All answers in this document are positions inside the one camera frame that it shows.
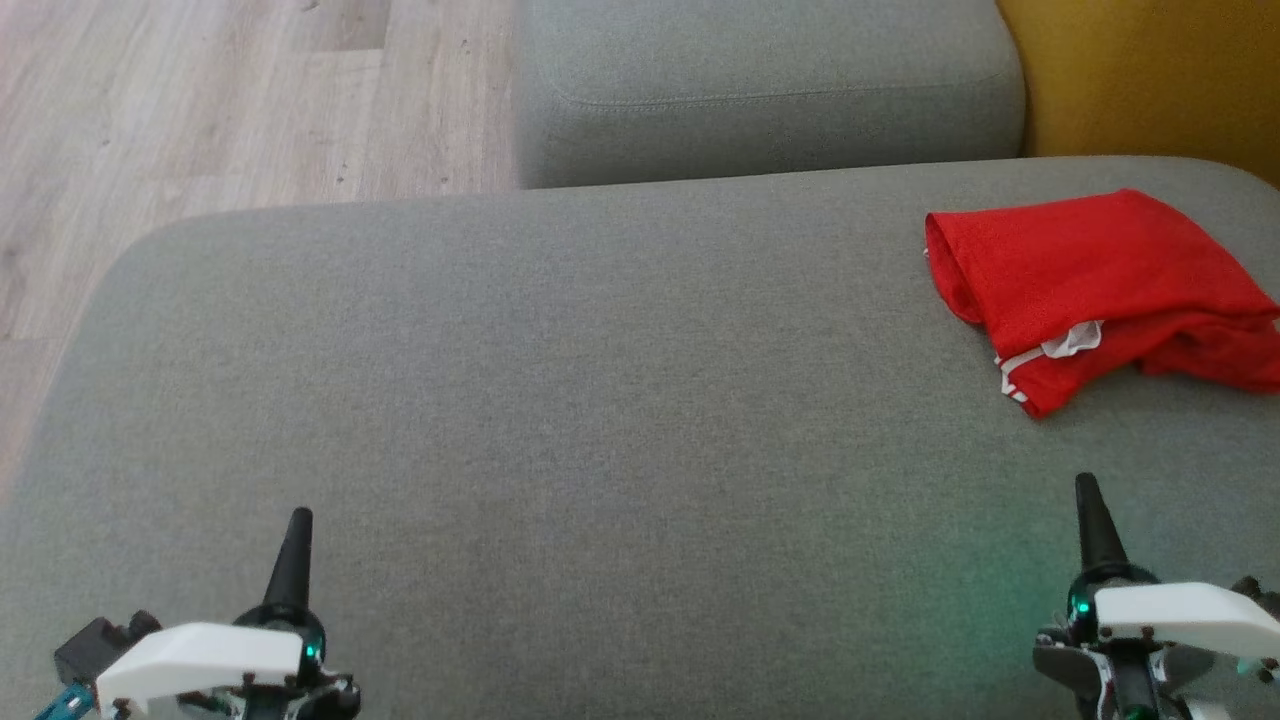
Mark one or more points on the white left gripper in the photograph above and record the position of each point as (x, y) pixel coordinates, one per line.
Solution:
(200, 660)

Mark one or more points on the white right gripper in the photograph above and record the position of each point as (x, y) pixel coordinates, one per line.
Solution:
(1170, 610)

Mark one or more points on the red shorts white stripe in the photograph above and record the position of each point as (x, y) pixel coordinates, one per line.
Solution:
(1230, 355)

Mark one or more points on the red basketball jersey white sleeves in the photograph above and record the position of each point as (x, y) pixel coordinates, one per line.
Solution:
(1080, 270)

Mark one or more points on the large grey sofa seat cushion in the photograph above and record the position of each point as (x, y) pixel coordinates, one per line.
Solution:
(600, 420)

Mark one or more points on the yellow cushion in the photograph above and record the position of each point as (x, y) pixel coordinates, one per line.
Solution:
(1160, 70)

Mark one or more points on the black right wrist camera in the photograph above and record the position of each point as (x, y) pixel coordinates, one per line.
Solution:
(1262, 597)

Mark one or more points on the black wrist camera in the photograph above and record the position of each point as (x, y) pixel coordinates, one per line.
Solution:
(1262, 597)
(95, 645)

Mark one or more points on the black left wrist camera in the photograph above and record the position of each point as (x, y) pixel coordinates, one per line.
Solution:
(95, 645)

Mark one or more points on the blue left camera connector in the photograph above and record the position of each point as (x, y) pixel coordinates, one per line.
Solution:
(65, 703)

